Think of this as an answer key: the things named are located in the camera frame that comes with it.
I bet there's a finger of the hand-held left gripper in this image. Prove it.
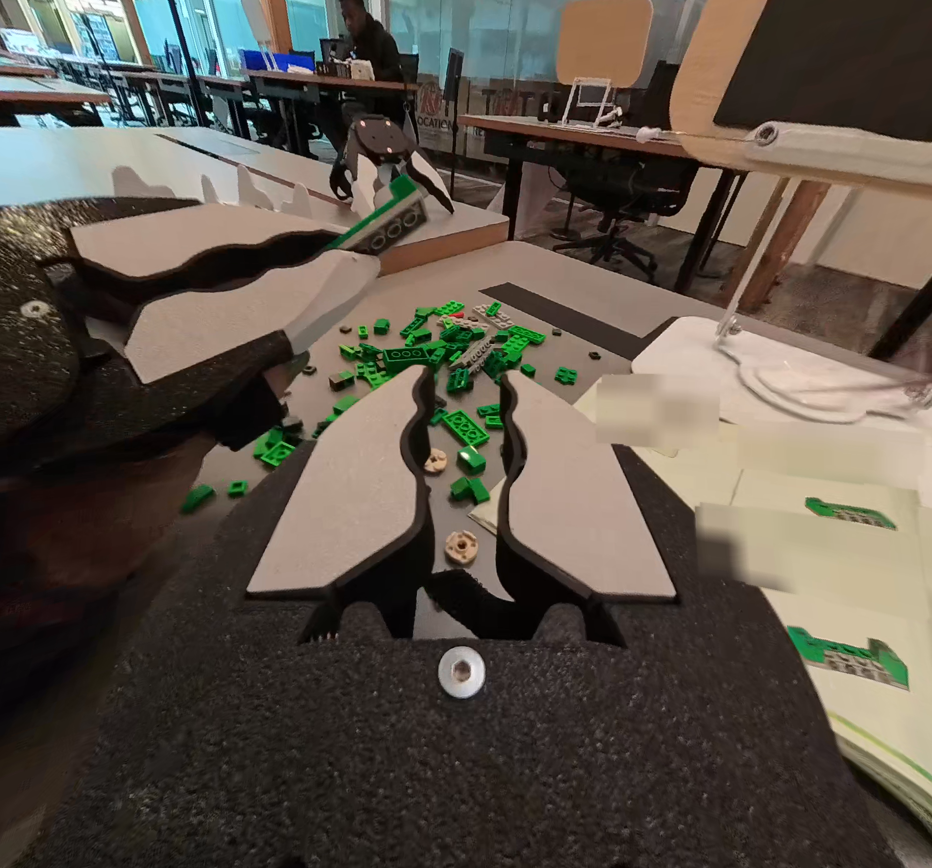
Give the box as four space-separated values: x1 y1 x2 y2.
44 201 354 324
122 251 382 385

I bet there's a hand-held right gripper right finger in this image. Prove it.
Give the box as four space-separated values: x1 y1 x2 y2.
497 370 679 639

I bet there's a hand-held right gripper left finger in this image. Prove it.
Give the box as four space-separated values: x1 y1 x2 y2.
246 364 436 640

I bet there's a pile of green bricks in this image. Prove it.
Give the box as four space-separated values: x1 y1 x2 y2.
178 296 583 517

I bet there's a green and grey brick assembly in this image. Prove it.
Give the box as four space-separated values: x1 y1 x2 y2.
326 177 428 258

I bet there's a long dark-legged desk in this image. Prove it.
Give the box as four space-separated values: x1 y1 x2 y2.
243 69 420 156

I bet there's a grey desk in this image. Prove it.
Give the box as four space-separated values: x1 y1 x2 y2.
175 241 932 833

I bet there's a wooden-top office desk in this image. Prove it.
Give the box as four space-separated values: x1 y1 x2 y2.
459 115 736 294

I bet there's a person's left hand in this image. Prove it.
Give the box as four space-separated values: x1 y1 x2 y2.
0 437 216 665

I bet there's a row of office desks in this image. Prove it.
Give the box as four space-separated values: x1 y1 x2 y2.
0 46 249 142

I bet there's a black and white gripper mechanism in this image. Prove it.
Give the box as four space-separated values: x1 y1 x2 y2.
331 114 454 218

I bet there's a small grey monitor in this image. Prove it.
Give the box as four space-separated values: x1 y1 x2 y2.
442 47 467 178

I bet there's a black office chair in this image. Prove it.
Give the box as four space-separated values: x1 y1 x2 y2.
552 155 700 280

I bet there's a pale instruction booklet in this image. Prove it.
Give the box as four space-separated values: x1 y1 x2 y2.
469 373 932 821

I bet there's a small wooden board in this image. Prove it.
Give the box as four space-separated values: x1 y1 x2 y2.
556 0 653 87

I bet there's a black board with wooden rim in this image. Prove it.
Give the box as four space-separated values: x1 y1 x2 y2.
670 0 932 164

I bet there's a printed wall sign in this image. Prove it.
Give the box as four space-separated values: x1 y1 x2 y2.
418 89 482 153

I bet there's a white wire stand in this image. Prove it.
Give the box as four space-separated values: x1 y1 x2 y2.
559 78 629 129

